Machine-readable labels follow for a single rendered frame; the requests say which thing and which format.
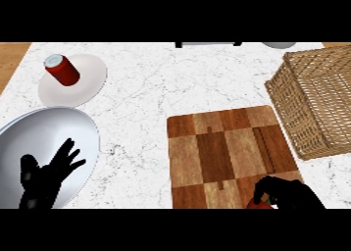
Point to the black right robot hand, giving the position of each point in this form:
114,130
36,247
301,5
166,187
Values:
292,192

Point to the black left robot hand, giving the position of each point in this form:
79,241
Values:
43,176

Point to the red bell pepper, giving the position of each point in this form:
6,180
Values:
258,205

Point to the wooden checkered cutting board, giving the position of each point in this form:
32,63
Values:
227,153

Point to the wicker basket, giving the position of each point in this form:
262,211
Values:
323,101

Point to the large silver bowl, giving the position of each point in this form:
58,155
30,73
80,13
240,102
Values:
43,143

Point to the white plate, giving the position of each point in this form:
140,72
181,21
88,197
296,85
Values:
79,81

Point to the red can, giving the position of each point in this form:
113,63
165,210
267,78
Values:
63,71

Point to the grey round object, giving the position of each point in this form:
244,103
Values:
278,44

